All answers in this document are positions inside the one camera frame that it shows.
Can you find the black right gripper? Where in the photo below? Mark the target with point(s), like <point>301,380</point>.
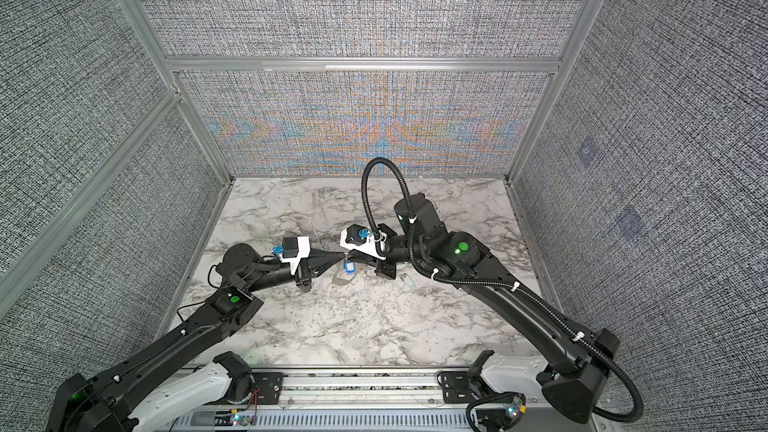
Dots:
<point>383,266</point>

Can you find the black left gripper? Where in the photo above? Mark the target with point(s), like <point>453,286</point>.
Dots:
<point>313,267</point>

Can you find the blue capped key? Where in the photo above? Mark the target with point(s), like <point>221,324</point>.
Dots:
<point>349,268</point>

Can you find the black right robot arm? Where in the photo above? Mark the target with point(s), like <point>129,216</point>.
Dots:
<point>580,379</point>

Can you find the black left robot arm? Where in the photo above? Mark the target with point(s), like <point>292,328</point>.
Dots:
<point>137,395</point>

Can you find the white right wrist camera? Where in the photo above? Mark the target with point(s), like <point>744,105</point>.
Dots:
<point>358,237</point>

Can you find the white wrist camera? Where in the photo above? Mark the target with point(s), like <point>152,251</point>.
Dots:
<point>358,237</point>
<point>292,251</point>

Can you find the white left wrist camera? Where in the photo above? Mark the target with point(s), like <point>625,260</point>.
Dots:
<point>292,251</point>

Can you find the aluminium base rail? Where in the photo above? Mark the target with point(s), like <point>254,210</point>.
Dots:
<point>386,398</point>

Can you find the aluminium enclosure frame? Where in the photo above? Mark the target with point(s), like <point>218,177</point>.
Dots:
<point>139,138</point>

